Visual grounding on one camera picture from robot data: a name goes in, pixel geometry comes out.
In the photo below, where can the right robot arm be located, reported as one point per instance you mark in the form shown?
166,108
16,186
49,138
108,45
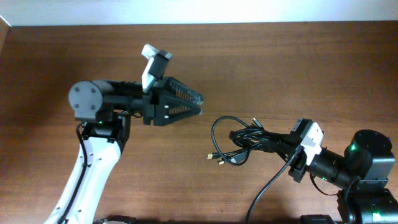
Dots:
361,173

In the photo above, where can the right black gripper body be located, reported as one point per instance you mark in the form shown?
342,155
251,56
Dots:
298,167

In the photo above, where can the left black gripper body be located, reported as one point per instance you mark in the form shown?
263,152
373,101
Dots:
148,100

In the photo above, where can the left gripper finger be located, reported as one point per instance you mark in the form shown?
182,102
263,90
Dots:
172,108
174,92

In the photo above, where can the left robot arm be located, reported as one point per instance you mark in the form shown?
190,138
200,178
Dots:
104,109

